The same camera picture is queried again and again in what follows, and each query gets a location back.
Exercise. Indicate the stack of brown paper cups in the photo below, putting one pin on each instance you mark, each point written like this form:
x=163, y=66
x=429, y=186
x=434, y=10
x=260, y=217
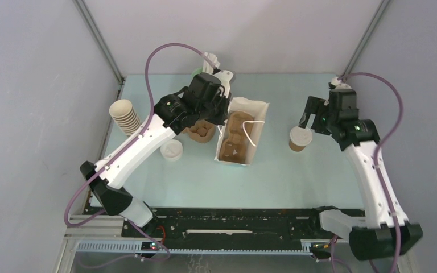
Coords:
x=124, y=115

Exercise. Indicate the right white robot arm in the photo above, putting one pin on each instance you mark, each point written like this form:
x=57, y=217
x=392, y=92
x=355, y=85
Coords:
x=386, y=231

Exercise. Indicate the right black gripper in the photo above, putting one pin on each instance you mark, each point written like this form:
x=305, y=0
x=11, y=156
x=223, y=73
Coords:
x=316, y=106

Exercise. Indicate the green cup holder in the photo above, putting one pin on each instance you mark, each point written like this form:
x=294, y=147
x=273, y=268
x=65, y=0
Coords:
x=196, y=72

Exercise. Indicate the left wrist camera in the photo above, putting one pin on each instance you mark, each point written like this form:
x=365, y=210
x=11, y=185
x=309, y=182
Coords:
x=225, y=77

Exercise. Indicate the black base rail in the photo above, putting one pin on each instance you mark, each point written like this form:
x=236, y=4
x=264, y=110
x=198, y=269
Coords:
x=213, y=229

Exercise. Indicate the stack of white lids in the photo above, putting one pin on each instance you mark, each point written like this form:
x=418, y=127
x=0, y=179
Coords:
x=172, y=150

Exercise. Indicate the light blue paper bag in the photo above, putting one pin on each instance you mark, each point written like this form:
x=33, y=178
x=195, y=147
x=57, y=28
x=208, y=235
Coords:
x=258, y=110

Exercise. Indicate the white wrapped straws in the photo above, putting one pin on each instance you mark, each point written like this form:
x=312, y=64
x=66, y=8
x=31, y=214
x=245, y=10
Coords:
x=210, y=64

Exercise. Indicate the white plastic cup lid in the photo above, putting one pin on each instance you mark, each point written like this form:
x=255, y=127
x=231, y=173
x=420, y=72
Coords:
x=300, y=134

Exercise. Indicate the brown paper coffee cup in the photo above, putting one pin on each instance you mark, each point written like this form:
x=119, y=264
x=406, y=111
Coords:
x=300, y=146

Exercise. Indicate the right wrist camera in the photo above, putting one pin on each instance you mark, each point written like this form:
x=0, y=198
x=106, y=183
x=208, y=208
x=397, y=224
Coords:
x=337, y=83

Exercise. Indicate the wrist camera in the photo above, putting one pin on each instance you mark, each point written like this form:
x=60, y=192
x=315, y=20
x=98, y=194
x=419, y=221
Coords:
x=337, y=83
x=225, y=77

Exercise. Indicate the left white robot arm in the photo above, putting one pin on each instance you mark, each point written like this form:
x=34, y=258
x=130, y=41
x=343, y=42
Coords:
x=107, y=177

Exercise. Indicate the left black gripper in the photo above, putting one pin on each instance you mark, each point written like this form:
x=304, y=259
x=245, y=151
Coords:
x=223, y=115

